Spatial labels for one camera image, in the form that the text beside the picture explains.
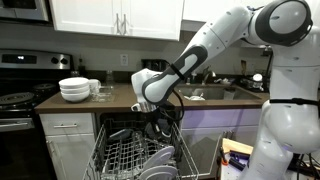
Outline white plate rear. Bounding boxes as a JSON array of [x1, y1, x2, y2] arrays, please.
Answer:
[[139, 165, 178, 180]]

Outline stainless steel stove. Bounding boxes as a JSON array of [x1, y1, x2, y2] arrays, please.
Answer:
[[0, 49, 73, 180]]

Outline sink faucet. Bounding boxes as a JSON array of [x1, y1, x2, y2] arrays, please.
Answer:
[[201, 66, 216, 85]]

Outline white upper cabinets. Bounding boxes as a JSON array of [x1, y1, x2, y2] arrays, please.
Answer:
[[49, 0, 254, 42]]

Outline clear glass container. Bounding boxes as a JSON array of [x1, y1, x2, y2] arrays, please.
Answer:
[[91, 86, 115, 102]]

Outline kitchen sink basin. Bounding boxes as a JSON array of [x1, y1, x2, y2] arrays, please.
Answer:
[[176, 85, 259, 101]]

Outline black toaster appliance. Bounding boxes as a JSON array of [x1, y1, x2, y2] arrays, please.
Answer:
[[141, 59, 169, 72]]

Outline white plate front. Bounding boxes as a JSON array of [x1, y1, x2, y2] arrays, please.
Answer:
[[143, 146, 175, 171]]

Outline white plate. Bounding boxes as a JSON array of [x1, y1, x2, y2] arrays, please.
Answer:
[[143, 146, 175, 171], [139, 165, 178, 180]]

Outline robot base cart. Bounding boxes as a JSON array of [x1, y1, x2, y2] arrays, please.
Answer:
[[219, 138, 253, 180]]

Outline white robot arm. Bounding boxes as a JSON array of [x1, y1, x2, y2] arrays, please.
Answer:
[[131, 0, 320, 180]]

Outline dishwasher lower wire rack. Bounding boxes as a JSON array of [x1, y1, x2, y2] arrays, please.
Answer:
[[82, 123, 199, 180]]

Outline wall power outlet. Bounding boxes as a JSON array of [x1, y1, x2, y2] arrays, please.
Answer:
[[120, 54, 128, 66]]

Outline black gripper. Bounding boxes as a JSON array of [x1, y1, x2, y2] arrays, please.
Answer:
[[145, 112, 171, 140]]

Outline stack of white bowls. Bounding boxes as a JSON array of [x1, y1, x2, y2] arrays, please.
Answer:
[[59, 77, 90, 102]]

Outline white mug on counter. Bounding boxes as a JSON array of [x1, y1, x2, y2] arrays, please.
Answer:
[[88, 79, 101, 94]]

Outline white lower cabinet drawers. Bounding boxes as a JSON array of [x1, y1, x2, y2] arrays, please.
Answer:
[[40, 113, 95, 180]]

